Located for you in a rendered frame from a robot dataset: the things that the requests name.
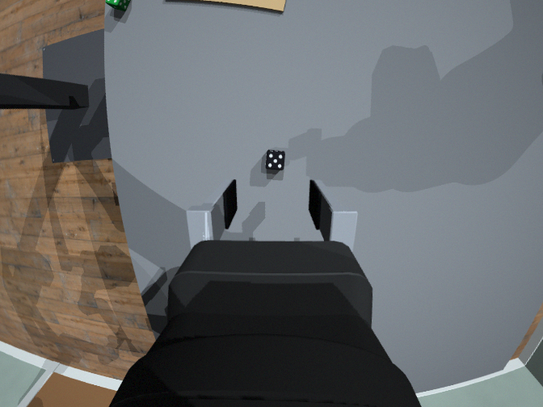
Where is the green die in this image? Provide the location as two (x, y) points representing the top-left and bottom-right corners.
(106, 0), (130, 11)

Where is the black die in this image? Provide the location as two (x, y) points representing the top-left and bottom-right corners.
(266, 149), (285, 170)

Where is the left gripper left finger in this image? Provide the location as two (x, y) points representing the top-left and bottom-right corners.
(186, 179), (238, 250)

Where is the tan flat mat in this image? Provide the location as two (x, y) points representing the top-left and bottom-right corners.
(182, 0), (286, 12)

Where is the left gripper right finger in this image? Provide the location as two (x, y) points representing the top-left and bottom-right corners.
(309, 180), (358, 251)

